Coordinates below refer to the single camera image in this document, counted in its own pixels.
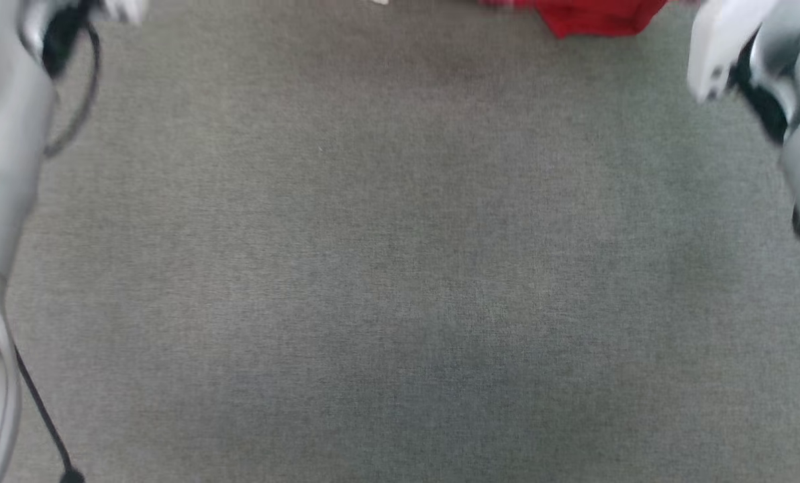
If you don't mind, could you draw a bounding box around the red and white jersey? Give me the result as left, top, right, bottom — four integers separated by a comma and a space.
372, 0, 670, 39

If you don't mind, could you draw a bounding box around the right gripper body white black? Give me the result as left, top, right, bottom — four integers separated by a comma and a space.
687, 0, 780, 104

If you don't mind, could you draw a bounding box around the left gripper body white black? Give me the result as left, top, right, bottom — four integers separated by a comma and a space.
21, 0, 150, 76

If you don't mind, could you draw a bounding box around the grey fabric sofa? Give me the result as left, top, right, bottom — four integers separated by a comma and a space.
0, 0, 800, 483

